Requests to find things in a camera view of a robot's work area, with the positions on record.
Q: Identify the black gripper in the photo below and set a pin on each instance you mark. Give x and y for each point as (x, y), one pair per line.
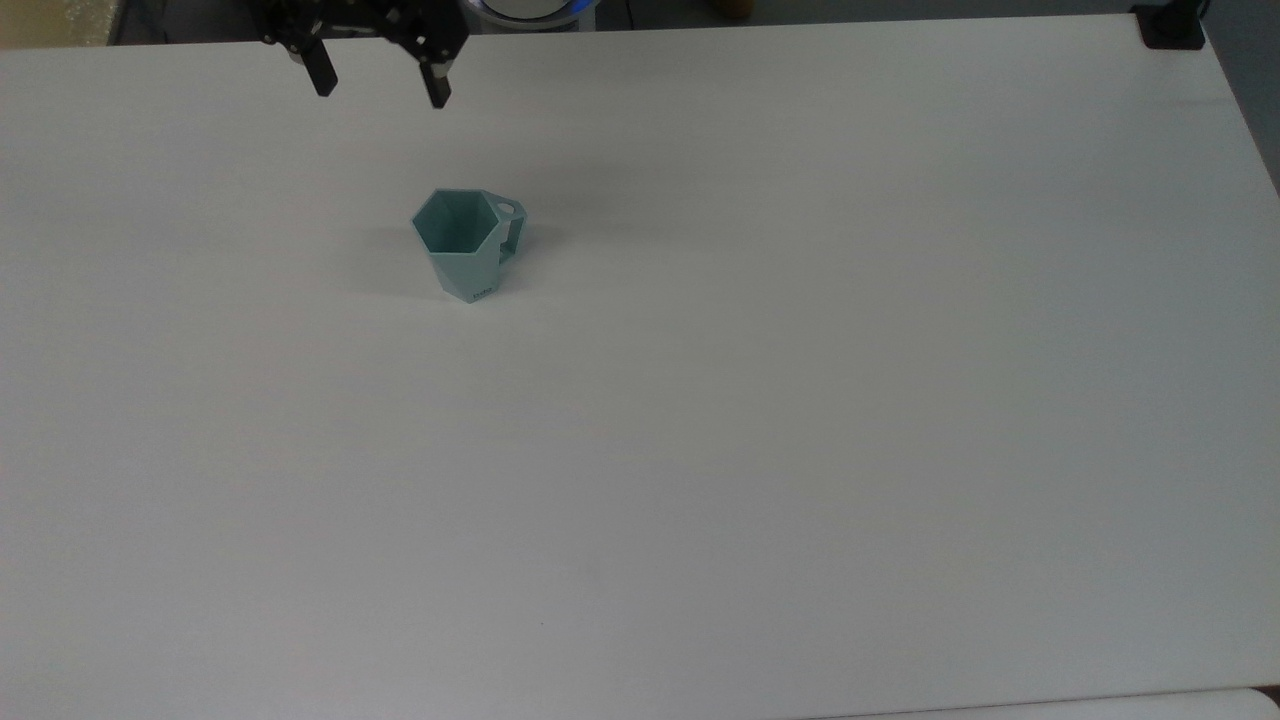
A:
(400, 18)

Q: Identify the teal hexagonal plastic cup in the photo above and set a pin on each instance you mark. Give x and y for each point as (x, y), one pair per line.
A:
(468, 262)

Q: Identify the person's bare hand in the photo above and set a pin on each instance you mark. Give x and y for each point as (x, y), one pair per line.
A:
(732, 7)

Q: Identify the beige board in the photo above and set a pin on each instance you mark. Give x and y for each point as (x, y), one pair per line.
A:
(55, 22)

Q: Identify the black table clamp mount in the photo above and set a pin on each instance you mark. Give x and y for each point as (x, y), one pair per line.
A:
(1170, 25)

